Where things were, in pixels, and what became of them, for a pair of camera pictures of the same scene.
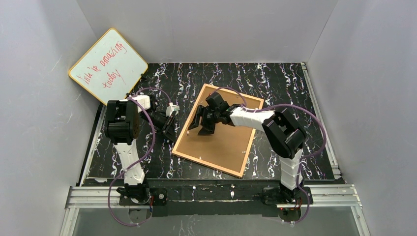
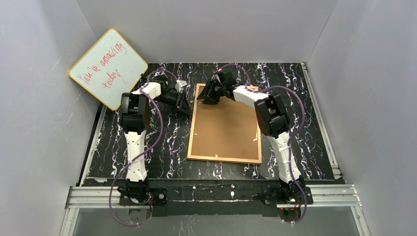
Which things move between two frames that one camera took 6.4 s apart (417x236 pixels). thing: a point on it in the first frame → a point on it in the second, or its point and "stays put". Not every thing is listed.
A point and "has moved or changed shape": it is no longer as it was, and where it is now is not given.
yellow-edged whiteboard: (110, 69) stays put
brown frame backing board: (226, 148) has moved or changed shape
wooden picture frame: (190, 119) → (228, 132)
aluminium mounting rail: (341, 196) stays put
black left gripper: (168, 125) → (179, 100)
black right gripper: (206, 116) → (217, 91)
